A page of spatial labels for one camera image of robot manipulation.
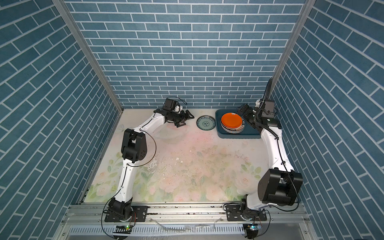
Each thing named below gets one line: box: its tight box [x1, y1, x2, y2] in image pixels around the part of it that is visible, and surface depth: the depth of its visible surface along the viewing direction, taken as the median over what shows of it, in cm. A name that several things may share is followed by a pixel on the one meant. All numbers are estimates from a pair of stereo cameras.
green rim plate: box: [220, 123, 246, 134], surface depth 107 cm
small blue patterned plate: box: [196, 115, 216, 131], surface depth 114 cm
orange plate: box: [221, 112, 243, 129], surface depth 110 cm
